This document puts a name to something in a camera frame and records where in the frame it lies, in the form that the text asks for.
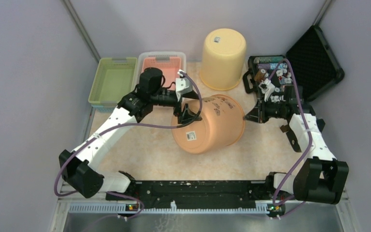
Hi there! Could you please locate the green plastic basket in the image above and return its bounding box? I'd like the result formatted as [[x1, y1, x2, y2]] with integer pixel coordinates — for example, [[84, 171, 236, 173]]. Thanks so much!
[[88, 57, 137, 108]]

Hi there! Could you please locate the pink plastic basket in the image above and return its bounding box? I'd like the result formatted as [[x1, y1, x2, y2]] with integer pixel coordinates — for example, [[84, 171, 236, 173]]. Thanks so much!
[[140, 56, 182, 90]]

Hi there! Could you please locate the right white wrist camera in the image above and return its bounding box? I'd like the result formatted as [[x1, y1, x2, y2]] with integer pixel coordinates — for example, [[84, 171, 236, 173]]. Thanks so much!
[[259, 79, 275, 102]]

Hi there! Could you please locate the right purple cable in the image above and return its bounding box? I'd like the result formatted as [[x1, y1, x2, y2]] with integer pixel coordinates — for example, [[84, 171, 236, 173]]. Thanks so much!
[[267, 58, 314, 220]]

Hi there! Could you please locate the yellow capybara bucket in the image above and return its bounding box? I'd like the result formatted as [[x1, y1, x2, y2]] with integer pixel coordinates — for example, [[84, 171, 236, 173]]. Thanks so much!
[[200, 28, 247, 91]]

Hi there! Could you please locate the black open tool case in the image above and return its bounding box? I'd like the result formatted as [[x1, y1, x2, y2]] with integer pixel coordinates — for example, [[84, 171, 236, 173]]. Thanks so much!
[[243, 26, 345, 102]]

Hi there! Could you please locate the white mesh plastic basket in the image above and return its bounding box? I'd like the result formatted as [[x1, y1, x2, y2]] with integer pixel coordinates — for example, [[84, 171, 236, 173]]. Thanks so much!
[[135, 51, 186, 82]]

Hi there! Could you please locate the brown cylinder in case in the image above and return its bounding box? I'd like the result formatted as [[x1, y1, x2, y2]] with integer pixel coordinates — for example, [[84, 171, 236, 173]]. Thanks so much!
[[254, 69, 268, 83]]

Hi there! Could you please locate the orange capybara bucket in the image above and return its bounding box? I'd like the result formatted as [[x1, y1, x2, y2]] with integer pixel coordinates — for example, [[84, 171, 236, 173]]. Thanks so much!
[[171, 94, 245, 154]]

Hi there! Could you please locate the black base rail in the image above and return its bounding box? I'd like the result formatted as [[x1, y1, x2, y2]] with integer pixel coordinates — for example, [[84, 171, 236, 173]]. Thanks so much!
[[57, 173, 346, 221]]

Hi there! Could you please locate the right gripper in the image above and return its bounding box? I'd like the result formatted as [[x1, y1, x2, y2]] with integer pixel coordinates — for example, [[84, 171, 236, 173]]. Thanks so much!
[[243, 96, 286, 124]]

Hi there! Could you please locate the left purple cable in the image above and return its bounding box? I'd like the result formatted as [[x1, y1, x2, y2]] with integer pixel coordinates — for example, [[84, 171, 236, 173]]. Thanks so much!
[[54, 71, 203, 221]]

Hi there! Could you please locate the purple cable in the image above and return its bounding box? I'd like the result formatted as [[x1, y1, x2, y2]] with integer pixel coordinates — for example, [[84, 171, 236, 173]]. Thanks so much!
[[267, 58, 314, 220], [54, 71, 203, 221]]

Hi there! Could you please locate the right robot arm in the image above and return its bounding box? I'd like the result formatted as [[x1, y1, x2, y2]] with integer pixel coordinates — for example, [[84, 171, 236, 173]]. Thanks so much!
[[244, 84, 349, 204]]

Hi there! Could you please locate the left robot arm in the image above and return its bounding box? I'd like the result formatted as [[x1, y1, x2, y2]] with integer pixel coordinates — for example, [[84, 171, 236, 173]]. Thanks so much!
[[54, 68, 202, 198]]

